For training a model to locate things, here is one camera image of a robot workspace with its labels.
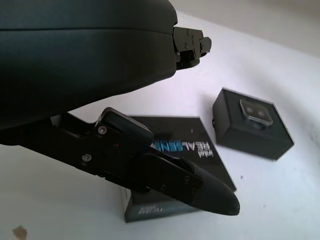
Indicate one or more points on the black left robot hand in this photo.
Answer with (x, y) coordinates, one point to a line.
(75, 62)

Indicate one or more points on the small silver black camera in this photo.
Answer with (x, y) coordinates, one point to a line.
(256, 113)

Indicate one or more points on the black RealSense box lid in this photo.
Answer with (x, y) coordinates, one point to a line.
(175, 125)

